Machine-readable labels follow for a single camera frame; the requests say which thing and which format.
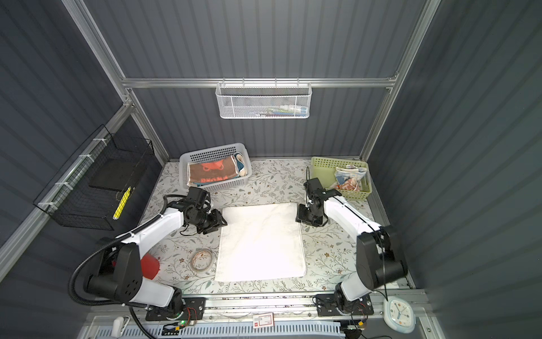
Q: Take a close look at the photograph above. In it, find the patterned cloth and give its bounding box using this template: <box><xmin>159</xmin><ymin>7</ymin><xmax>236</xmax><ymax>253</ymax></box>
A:
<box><xmin>330</xmin><ymin>165</ymin><xmax>368</xmax><ymax>192</ymax></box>

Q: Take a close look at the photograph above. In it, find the red pencil cup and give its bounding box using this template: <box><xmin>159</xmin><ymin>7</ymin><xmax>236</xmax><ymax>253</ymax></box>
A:
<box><xmin>141</xmin><ymin>253</ymin><xmax>160</xmax><ymax>280</ymax></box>

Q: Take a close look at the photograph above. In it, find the orange towel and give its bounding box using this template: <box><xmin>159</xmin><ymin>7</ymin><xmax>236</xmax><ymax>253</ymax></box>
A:
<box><xmin>187</xmin><ymin>155</ymin><xmax>239</xmax><ymax>186</ymax></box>

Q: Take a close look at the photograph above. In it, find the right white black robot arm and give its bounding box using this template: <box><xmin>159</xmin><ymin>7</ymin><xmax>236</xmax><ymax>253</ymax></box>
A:
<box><xmin>296</xmin><ymin>178</ymin><xmax>409</xmax><ymax>303</ymax></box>

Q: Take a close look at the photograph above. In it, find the blue beige Doraemon towel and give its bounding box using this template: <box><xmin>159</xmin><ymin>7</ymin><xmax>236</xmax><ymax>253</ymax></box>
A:
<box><xmin>232</xmin><ymin>153</ymin><xmax>246</xmax><ymax>177</ymax></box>

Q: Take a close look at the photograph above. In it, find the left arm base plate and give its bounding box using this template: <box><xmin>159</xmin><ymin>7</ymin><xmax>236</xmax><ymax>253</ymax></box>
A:
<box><xmin>145</xmin><ymin>297</ymin><xmax>207</xmax><ymax>321</ymax></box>

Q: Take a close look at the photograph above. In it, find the red white label card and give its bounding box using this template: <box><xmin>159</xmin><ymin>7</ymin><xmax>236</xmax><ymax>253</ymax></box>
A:
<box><xmin>253</xmin><ymin>312</ymin><xmax>275</xmax><ymax>329</ymax></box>

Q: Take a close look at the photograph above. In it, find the black wire wall basket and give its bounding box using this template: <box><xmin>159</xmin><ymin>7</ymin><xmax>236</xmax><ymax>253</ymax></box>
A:
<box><xmin>33</xmin><ymin>127</ymin><xmax>155</xmax><ymax>231</ymax></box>

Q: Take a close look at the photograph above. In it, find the white wire wall basket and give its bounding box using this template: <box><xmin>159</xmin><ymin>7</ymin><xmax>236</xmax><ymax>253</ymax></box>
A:
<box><xmin>215</xmin><ymin>83</ymin><xmax>313</xmax><ymax>119</ymax></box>

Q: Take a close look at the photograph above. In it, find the black corrugated cable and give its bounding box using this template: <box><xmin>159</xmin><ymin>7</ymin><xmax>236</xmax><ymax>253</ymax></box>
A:
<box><xmin>67</xmin><ymin>194</ymin><xmax>187</xmax><ymax>339</ymax></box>

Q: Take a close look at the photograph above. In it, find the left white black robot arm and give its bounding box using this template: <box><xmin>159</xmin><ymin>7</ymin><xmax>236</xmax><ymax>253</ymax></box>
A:
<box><xmin>83</xmin><ymin>187</ymin><xmax>227</xmax><ymax>313</ymax></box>

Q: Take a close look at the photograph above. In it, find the clear tape roll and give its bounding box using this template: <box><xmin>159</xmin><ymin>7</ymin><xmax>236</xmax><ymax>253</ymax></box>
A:
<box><xmin>189</xmin><ymin>249</ymin><xmax>214</xmax><ymax>273</ymax></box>

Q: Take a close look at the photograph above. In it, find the white plastic laundry basket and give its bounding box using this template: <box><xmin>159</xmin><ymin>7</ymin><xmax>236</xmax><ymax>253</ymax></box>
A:
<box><xmin>179</xmin><ymin>143</ymin><xmax>252</xmax><ymax>192</ymax></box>

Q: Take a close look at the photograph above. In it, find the white round clock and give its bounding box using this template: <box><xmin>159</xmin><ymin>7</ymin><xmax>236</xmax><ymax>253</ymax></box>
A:
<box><xmin>383</xmin><ymin>296</ymin><xmax>416</xmax><ymax>334</ymax></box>

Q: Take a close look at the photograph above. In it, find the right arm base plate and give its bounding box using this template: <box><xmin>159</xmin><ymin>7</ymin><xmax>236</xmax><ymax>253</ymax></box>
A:
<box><xmin>312</xmin><ymin>294</ymin><xmax>374</xmax><ymax>317</ymax></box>

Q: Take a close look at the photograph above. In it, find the white towel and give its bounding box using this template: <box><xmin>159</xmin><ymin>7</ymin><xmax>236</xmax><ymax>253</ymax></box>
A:
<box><xmin>215</xmin><ymin>203</ymin><xmax>307</xmax><ymax>283</ymax></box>

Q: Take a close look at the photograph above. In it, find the green perforated plastic basket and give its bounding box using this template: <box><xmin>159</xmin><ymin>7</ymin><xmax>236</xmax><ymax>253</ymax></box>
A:
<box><xmin>311</xmin><ymin>157</ymin><xmax>373</xmax><ymax>200</ymax></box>

